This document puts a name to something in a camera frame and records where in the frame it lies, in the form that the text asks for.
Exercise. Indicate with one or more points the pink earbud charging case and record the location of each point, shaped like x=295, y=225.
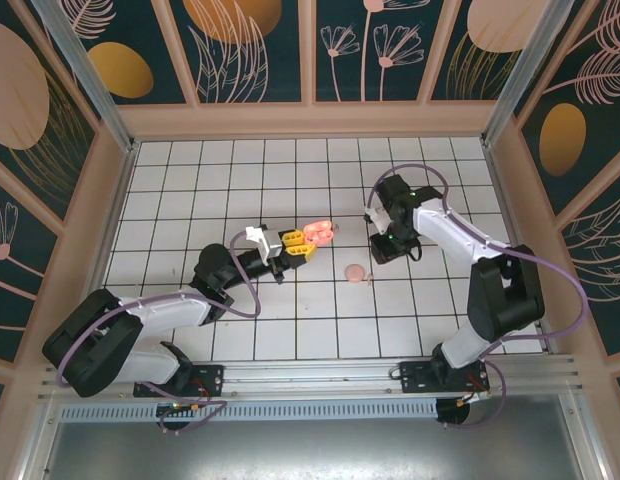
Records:
x=317, y=232

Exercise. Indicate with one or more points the pink round disc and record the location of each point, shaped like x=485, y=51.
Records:
x=354, y=273

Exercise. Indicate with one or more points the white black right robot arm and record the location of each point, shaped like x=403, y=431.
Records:
x=450, y=230

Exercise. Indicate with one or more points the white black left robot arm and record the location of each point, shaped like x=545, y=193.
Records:
x=165, y=312

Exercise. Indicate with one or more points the grey sheet metal panel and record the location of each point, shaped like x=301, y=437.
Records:
x=315, y=450

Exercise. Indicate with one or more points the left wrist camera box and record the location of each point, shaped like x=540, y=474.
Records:
x=272, y=242

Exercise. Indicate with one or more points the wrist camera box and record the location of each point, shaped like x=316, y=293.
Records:
x=272, y=242
x=377, y=217

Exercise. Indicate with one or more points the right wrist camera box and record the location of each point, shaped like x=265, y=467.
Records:
x=377, y=217

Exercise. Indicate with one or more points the aluminium side frame rail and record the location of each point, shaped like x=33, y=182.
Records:
x=112, y=225
x=511, y=225

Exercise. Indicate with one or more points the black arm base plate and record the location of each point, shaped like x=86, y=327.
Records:
x=212, y=382
x=415, y=380

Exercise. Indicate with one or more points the aluminium mounting rail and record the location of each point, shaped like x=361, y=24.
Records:
x=315, y=377

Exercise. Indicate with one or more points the wall panel with pink flowers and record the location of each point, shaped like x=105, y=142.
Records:
x=360, y=85

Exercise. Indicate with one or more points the wall panel pink circle fronds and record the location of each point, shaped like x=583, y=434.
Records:
x=455, y=75

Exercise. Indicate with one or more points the wall panel orange circle leaves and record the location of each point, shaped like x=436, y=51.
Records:
x=230, y=75

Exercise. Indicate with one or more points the wall panel golden oval fern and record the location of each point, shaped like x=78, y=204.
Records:
x=565, y=135

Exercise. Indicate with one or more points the aluminium corner post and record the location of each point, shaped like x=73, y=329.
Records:
x=88, y=75
x=521, y=75

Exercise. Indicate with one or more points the wall panel pink flower outline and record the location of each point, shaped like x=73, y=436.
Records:
x=15, y=280

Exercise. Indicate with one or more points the wall panel pink fern leaves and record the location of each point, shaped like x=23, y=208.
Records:
x=600, y=260

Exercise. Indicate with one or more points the wall panel with golden oval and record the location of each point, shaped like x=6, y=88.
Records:
x=120, y=70

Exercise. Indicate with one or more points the wall panel large pink circle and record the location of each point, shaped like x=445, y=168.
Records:
x=20, y=100

